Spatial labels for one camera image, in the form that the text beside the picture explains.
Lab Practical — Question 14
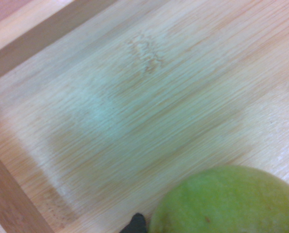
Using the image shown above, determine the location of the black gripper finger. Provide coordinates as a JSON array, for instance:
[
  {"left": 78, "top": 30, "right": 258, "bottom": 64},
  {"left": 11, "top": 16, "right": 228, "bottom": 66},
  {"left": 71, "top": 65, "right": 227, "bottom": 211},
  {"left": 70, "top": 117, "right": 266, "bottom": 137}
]
[{"left": 119, "top": 213, "right": 148, "bottom": 233}]

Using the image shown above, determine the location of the light wooden tray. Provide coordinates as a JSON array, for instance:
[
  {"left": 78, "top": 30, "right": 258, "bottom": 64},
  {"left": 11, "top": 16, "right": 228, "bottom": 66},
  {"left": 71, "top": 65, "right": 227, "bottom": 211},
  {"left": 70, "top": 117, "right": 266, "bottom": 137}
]
[{"left": 0, "top": 0, "right": 289, "bottom": 233}]

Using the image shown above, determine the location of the green apple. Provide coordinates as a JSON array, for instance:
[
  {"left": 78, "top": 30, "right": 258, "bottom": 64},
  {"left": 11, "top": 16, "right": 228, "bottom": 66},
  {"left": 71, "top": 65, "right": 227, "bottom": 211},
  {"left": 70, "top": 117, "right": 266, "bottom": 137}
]
[{"left": 148, "top": 165, "right": 289, "bottom": 233}]

